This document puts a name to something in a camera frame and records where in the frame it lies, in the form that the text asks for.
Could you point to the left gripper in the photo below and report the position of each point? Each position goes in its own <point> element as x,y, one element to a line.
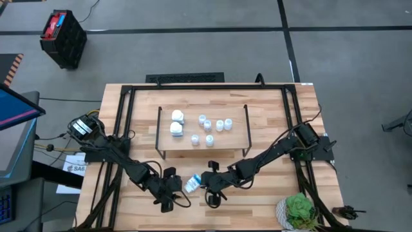
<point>167,187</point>

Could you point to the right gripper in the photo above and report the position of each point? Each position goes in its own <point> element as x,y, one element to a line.
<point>217,182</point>

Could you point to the clear bottle with coloured pills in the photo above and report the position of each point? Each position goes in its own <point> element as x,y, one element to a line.
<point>195,139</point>
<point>202,119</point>
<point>207,125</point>

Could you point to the wooden shelf with black frame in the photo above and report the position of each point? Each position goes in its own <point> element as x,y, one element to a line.
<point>225,141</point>

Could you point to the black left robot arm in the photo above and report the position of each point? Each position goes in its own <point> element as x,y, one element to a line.
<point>128,164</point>

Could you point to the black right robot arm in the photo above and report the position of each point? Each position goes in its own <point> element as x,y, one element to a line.
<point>273,151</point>

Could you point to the green succulent in white pot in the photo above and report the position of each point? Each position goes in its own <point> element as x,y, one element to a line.
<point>297,211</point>

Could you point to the white printed paper sheet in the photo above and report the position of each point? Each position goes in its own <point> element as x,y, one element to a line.
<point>75,166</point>

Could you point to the small white table label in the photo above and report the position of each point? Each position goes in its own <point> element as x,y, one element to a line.
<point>306,84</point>

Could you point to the black handheld tool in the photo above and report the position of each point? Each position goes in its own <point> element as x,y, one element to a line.
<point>346,211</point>

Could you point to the backlit black keyboard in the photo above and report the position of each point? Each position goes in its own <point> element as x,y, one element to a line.
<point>4,204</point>

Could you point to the black plastic crate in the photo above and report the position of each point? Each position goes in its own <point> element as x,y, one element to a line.
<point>69,48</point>

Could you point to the monitor with blue screen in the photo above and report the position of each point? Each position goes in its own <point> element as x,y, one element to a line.
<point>16,108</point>

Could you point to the dark chair base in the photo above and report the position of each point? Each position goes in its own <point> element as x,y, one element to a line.
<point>397,122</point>

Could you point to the red case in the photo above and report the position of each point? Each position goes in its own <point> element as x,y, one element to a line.
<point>51,27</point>

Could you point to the small blue object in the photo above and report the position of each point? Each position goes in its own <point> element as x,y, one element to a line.
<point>60,20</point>

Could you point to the black orange striped mat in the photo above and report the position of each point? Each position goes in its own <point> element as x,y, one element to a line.
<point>9,69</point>

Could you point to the black aluminium table frame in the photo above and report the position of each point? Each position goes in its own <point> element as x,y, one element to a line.
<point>209,87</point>

